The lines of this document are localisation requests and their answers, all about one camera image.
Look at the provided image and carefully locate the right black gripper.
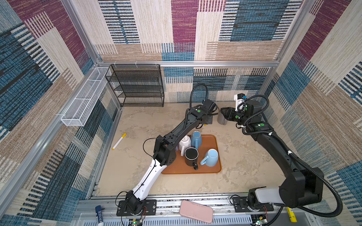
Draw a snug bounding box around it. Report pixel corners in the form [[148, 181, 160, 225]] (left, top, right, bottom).
[[220, 107, 250, 126]]

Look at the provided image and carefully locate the grey mug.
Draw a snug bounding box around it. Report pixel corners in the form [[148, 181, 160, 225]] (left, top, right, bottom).
[[217, 113, 228, 125]]

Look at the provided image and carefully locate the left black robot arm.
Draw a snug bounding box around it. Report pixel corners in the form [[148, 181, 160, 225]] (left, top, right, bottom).
[[115, 83, 217, 214]]

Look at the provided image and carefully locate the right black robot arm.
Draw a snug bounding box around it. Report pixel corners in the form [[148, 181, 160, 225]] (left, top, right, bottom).
[[218, 94, 343, 218]]

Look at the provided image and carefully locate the blue patterned mug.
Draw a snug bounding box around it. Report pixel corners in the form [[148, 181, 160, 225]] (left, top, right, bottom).
[[191, 131, 202, 149]]

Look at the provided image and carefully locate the white faceted mug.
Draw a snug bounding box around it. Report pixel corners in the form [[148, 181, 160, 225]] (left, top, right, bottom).
[[178, 135, 191, 156]]

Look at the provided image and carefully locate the black mug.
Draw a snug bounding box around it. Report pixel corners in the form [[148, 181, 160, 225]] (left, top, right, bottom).
[[184, 147, 199, 170]]

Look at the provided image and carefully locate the light blue mug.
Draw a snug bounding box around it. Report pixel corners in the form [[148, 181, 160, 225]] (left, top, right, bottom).
[[200, 149, 219, 167]]

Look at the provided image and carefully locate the brown serving tray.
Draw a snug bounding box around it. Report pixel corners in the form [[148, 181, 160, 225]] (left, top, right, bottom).
[[162, 134, 222, 175]]

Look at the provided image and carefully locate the black mesh shelf rack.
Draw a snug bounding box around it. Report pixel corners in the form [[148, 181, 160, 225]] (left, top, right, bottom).
[[105, 64, 165, 107]]

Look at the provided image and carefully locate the yellow white marker pen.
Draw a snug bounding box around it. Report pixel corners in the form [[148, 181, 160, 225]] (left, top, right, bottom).
[[112, 133, 127, 150]]

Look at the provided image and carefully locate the pink pouch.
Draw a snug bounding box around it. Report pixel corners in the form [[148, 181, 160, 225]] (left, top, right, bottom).
[[179, 200, 214, 223]]

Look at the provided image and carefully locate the blue white marker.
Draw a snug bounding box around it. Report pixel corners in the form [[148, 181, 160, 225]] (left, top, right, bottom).
[[95, 205, 104, 226]]

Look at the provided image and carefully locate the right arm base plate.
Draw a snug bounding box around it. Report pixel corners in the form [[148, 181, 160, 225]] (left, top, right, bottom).
[[229, 195, 274, 213]]

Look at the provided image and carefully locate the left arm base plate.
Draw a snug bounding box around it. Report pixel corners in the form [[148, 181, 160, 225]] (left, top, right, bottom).
[[116, 199, 157, 217]]

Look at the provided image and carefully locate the yellow marker right rail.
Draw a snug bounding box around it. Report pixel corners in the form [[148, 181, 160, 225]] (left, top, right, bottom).
[[287, 207, 297, 223]]

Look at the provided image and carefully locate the white wire wall basket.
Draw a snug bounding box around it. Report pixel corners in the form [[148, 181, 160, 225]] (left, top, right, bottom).
[[61, 67, 108, 127]]

